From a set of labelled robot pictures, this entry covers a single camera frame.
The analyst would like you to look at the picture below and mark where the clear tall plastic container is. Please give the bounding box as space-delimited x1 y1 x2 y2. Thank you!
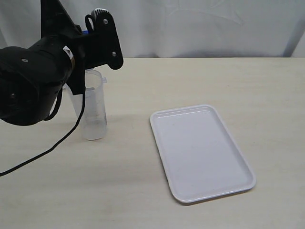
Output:
79 69 107 141

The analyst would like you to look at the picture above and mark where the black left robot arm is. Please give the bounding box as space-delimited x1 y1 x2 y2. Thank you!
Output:
0 0 123 126

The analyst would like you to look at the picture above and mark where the white backdrop curtain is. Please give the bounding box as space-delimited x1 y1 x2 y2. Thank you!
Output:
0 0 305 58

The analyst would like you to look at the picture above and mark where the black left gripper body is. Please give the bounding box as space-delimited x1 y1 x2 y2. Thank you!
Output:
66 8 123 95

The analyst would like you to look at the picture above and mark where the white rectangular plastic tray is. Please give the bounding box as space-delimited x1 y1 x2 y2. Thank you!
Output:
150 104 256 204

